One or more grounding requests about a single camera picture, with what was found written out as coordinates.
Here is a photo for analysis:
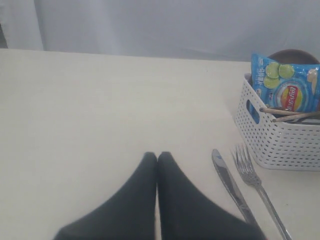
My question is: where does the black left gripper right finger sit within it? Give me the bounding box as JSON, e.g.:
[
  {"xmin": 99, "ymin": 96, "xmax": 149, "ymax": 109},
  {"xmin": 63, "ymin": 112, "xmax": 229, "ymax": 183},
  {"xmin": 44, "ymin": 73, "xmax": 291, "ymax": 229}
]
[{"xmin": 157, "ymin": 152, "xmax": 266, "ymax": 240}]

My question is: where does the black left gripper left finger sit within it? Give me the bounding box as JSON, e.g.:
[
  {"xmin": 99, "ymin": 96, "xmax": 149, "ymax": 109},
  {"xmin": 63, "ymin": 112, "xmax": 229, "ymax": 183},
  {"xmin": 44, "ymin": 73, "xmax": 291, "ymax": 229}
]
[{"xmin": 55, "ymin": 152, "xmax": 158, "ymax": 240}]

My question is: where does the brown wooden chopstick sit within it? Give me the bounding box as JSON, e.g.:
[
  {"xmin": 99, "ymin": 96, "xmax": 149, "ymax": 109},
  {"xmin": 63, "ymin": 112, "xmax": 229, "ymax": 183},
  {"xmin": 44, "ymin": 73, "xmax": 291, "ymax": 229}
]
[
  {"xmin": 259, "ymin": 107, "xmax": 289, "ymax": 114},
  {"xmin": 272, "ymin": 111, "xmax": 320, "ymax": 123}
]

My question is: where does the white perforated plastic basket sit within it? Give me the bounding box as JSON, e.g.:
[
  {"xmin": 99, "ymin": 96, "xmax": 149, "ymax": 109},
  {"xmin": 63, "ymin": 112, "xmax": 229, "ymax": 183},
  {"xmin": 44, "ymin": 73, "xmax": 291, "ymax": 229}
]
[{"xmin": 234, "ymin": 80, "xmax": 320, "ymax": 171}]

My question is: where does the brown wooden plate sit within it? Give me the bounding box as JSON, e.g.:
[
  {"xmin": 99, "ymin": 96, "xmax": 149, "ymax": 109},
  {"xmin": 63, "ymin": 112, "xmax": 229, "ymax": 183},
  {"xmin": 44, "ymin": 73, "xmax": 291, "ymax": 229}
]
[{"xmin": 269, "ymin": 49, "xmax": 320, "ymax": 65}]

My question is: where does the silver table knife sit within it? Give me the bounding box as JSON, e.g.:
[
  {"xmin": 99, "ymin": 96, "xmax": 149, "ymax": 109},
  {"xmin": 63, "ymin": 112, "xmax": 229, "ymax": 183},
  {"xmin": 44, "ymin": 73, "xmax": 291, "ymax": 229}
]
[{"xmin": 211, "ymin": 149, "xmax": 259, "ymax": 227}]

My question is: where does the blue chips bag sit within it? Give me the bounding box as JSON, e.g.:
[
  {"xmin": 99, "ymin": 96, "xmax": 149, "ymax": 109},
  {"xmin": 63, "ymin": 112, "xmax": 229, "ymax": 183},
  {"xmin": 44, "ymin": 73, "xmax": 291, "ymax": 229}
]
[{"xmin": 251, "ymin": 53, "xmax": 320, "ymax": 113}]

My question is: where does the silver metal fork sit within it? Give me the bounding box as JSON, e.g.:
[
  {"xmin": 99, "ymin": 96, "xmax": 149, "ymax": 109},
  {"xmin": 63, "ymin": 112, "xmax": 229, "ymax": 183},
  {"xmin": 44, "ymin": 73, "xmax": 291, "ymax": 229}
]
[{"xmin": 232, "ymin": 144, "xmax": 292, "ymax": 240}]

